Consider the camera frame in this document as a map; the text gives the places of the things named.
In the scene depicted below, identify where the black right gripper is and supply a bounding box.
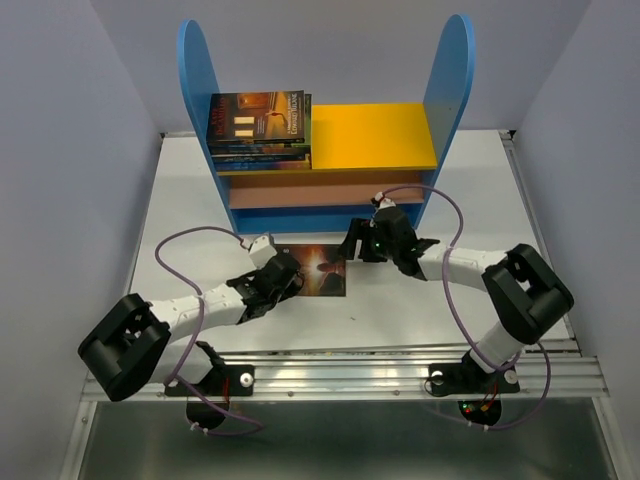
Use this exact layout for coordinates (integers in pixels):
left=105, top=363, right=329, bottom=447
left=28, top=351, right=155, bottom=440
left=336, top=217, right=397, bottom=262

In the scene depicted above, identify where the Three Days to See book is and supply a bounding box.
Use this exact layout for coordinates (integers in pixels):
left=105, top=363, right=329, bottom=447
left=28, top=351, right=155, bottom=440
left=276, top=244, right=347, bottom=297

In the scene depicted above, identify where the Animal Farm book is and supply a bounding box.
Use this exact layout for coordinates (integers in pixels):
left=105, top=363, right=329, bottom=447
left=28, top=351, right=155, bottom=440
left=207, top=92, right=314, bottom=154

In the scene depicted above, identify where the Jane Eyre book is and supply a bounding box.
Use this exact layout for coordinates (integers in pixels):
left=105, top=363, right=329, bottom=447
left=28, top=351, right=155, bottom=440
left=214, top=160, right=311, bottom=172

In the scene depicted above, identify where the Little Women floral book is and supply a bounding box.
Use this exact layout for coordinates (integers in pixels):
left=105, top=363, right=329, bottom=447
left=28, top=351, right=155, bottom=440
left=211, top=154, right=311, bottom=163

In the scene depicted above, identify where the Tale of Two Cities book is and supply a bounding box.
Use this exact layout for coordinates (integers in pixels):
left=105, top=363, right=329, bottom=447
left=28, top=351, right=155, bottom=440
left=210, top=147, right=311, bottom=161

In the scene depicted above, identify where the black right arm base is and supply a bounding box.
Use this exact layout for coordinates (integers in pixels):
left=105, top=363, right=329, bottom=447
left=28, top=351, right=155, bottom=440
left=424, top=361, right=520, bottom=427

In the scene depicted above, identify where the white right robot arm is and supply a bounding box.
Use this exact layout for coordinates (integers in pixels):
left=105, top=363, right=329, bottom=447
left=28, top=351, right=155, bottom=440
left=338, top=206, right=575, bottom=390

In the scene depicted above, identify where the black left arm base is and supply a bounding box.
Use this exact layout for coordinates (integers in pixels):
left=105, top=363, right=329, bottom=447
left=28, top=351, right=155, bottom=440
left=164, top=341, right=264, bottom=437

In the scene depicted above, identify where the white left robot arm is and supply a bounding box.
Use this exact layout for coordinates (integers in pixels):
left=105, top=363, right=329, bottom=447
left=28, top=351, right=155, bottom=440
left=78, top=252, right=303, bottom=402

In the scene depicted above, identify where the blue yellow wooden bookshelf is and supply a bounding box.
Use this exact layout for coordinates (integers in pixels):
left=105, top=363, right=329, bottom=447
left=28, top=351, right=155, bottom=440
left=176, top=14, right=476, bottom=233

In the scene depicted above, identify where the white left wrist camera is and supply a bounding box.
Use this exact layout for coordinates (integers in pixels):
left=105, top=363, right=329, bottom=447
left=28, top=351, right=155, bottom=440
left=241, top=233, right=278, bottom=268

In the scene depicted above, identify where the aluminium mounting rail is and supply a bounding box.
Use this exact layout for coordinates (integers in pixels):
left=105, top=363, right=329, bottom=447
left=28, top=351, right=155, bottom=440
left=82, top=349, right=611, bottom=402

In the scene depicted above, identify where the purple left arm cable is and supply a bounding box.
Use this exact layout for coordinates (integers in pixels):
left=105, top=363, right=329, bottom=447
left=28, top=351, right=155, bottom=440
left=155, top=227, right=264, bottom=437

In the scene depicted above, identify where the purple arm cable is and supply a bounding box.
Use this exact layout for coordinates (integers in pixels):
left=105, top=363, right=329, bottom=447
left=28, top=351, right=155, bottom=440
left=155, top=227, right=264, bottom=437
left=379, top=184, right=551, bottom=432

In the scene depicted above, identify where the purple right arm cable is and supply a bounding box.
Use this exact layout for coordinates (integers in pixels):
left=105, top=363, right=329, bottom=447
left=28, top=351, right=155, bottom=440
left=379, top=184, right=551, bottom=432

